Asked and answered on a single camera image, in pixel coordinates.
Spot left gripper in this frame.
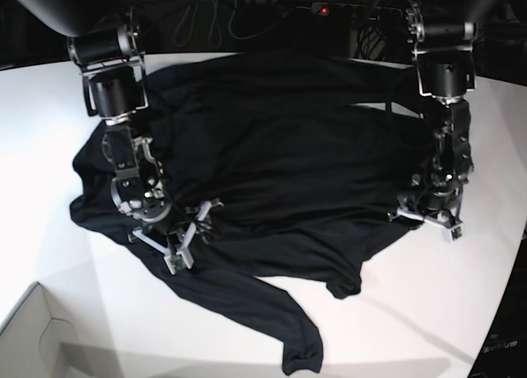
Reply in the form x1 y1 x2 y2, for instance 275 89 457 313
388 184 464 242

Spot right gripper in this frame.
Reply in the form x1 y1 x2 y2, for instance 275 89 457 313
128 198 224 275

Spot black long-sleeve t-shirt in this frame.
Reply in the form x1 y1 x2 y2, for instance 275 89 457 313
70 50 431 375

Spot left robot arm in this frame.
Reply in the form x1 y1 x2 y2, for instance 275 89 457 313
389 0 526 242

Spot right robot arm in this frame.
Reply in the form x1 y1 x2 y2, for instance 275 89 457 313
16 0 220 275

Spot white cardboard box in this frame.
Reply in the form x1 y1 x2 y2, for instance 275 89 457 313
1 282 91 378

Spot black power strip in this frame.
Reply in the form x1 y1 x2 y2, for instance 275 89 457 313
310 2 403 20

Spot tangled cables on floor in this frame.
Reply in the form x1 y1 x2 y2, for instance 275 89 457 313
172 0 289 49

